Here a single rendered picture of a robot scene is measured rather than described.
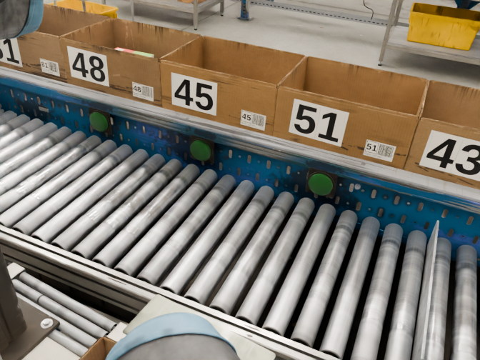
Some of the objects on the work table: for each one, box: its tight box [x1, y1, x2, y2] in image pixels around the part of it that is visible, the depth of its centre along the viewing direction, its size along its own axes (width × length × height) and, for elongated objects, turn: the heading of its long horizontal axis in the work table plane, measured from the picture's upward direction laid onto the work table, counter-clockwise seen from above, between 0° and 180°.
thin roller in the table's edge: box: [19, 272, 117, 331], centre depth 101 cm, size 2×28×2 cm, turn 56°
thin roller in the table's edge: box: [47, 329, 88, 357], centre depth 96 cm, size 2×28×2 cm, turn 56°
